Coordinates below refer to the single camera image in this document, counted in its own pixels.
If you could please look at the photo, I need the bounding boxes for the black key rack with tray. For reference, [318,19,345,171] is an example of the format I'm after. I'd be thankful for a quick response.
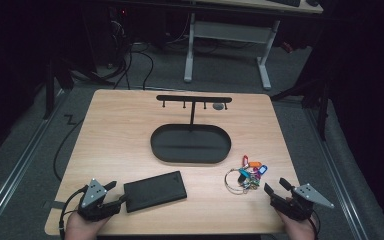
[149,94,233,165]

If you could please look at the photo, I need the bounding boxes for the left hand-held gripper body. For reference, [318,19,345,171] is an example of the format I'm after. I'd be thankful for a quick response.
[77,178,123,223]

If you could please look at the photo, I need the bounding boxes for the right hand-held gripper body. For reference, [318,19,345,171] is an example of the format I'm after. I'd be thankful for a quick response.
[269,182,335,222]

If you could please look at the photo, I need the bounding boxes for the desk with white legs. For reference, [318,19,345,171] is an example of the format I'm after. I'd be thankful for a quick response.
[183,0,324,91]

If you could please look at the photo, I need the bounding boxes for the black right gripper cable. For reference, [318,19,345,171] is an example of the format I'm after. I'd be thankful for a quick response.
[308,209,322,240]

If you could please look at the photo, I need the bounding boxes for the black metal stand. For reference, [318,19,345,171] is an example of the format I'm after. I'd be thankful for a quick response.
[42,56,79,121]
[269,78,332,142]

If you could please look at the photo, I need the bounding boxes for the person's left hand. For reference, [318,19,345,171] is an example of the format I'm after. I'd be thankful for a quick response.
[64,212,109,240]

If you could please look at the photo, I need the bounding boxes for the key bunch with coloured tags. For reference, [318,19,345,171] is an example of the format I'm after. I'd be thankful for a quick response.
[224,154,269,196]

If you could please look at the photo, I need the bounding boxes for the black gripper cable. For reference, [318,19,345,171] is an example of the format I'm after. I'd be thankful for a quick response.
[58,185,89,240]
[308,209,322,240]

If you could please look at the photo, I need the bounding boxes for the person's right hand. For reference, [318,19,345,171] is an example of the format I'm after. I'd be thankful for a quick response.
[276,210,318,240]

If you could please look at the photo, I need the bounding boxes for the metal floor rail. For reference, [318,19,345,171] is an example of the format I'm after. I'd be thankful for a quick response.
[303,107,370,240]
[0,89,72,236]

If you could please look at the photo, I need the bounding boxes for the black wallet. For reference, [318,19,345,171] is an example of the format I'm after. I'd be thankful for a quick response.
[123,170,188,214]

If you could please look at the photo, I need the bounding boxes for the black computer tower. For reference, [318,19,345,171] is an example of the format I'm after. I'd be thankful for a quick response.
[108,6,132,66]

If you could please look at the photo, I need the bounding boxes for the black keyboard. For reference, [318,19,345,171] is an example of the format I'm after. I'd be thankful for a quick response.
[269,0,302,8]

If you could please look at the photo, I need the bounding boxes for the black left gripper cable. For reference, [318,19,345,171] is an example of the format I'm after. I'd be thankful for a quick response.
[58,185,89,240]

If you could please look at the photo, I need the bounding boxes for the black floor cables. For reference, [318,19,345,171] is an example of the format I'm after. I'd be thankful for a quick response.
[111,41,155,91]

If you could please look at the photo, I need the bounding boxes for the thin black floor cable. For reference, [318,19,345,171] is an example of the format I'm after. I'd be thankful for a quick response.
[52,114,85,183]

